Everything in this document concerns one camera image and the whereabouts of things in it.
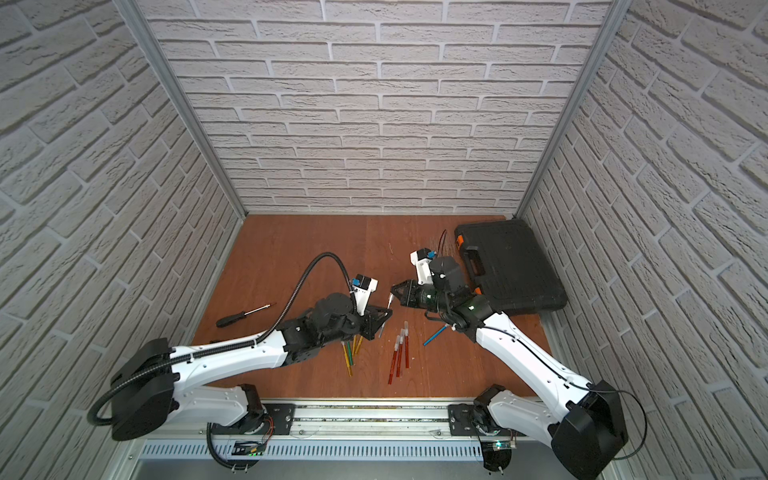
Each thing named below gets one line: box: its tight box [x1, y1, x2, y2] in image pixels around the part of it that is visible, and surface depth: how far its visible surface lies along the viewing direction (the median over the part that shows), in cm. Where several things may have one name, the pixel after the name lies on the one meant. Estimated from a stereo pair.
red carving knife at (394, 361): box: [388, 335, 400, 385], surface depth 86 cm
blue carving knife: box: [423, 323, 448, 347], surface depth 90 cm
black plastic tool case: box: [454, 219, 568, 316], surface depth 102 cm
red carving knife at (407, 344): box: [404, 320, 410, 369], surface depth 89 cm
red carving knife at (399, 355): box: [396, 328, 404, 378], surface depth 87 cm
